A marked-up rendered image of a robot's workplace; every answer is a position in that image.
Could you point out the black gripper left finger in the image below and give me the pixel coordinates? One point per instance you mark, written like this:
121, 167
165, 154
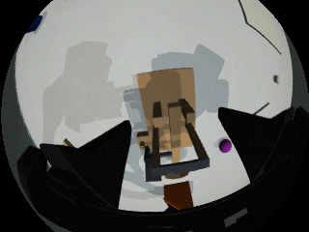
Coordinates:
99, 164

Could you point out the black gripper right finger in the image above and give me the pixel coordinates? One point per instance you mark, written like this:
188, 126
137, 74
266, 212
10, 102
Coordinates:
254, 137

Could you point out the purple ball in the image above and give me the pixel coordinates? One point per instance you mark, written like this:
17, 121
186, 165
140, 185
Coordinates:
225, 145

